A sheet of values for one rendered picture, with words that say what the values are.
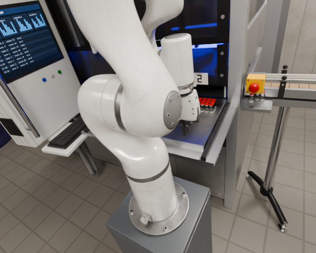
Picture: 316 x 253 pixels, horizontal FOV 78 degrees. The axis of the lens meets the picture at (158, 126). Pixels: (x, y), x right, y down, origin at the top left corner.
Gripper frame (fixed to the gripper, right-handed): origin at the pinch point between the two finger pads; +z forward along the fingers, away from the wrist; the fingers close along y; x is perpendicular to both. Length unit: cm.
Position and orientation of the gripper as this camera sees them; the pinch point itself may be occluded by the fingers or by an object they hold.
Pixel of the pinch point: (185, 129)
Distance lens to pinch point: 71.0
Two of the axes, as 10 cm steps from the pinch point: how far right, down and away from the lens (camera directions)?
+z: 1.7, 8.1, 5.6
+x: -4.7, 5.7, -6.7
